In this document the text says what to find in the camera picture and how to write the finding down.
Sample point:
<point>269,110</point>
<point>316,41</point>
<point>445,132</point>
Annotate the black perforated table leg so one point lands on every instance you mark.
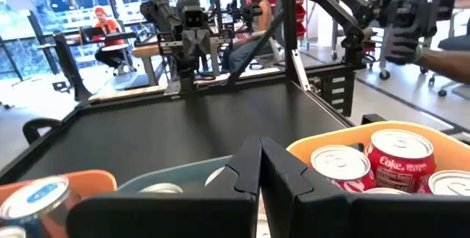
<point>339,93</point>

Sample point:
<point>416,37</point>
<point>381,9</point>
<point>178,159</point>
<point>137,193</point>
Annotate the black table clamp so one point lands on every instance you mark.
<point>35,126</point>

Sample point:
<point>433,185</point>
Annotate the silver aluminium brace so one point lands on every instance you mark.
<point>300,71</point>

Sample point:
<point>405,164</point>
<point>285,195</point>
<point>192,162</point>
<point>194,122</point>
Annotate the yellow plastic bin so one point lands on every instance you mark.
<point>451,150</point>

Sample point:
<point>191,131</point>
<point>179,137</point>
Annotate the black rig strut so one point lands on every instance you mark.
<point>257,47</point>
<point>71,69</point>

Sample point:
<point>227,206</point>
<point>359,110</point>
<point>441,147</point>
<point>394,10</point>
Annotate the black metal table frame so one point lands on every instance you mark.
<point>22,161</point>

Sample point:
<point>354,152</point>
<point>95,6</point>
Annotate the person's forearm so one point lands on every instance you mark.
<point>446,65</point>

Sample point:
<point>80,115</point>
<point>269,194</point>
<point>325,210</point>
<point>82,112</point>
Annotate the white blue soda can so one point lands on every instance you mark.
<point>161,188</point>

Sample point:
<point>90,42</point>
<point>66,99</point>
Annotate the red storage bin shelf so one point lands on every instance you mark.
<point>301,10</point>

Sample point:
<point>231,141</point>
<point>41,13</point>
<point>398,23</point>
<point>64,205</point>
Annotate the black neighbouring robot arm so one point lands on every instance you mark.
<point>349,6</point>

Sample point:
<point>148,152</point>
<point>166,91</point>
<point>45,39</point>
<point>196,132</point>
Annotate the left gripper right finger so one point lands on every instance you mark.
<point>367,216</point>

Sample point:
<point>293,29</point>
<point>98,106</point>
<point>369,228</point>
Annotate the black vertical rig post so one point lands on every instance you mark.
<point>290,25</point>

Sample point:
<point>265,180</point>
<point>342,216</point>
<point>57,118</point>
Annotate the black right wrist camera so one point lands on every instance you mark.
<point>194,14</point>

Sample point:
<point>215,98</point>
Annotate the person seated at round table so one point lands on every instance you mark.
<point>108,32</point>

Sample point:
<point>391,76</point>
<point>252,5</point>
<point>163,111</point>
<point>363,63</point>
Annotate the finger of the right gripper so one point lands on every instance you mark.
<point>189,43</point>
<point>203,43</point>

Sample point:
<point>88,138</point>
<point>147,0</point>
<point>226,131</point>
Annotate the orange plastic bin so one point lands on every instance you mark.
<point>92,181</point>

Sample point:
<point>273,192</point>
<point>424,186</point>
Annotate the person seated at workbench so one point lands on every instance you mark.
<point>253,21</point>

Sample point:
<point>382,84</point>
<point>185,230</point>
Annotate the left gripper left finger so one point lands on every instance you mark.
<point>165,216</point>

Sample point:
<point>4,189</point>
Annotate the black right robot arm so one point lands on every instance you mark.
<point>158,12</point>

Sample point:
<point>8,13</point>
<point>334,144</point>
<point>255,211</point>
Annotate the blue office chair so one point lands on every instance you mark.
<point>455,43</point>

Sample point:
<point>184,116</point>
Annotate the blue silver energy drink can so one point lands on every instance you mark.
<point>36,201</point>
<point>11,232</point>

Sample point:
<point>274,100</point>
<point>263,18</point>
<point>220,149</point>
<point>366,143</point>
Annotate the person's gloved hand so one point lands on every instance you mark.
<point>402,47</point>

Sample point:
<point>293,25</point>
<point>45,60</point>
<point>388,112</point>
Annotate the silver metal bracket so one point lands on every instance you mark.
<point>172,88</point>

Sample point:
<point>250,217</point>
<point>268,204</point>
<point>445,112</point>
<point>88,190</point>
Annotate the blue-grey plastic bin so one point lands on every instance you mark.
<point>176,173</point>

